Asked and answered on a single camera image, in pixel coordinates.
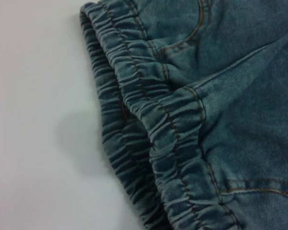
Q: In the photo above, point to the blue denim shorts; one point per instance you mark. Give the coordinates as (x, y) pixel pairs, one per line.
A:
(218, 119)

